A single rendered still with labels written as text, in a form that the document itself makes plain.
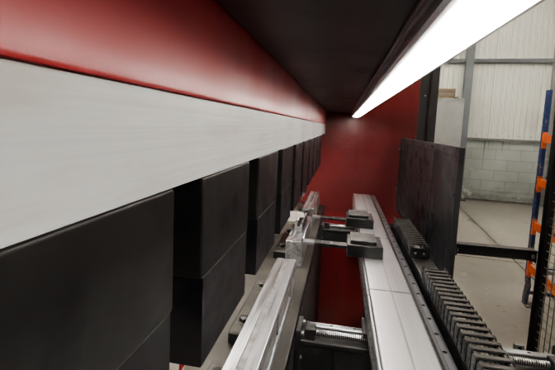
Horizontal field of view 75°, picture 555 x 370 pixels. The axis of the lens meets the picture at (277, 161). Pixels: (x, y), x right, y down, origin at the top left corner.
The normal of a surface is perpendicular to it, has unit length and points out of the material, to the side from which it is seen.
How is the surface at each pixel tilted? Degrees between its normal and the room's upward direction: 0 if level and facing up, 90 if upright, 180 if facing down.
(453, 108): 90
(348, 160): 90
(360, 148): 90
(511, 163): 90
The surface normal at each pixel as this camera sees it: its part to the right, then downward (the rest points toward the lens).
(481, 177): -0.27, 0.08
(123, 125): 0.98, 0.06
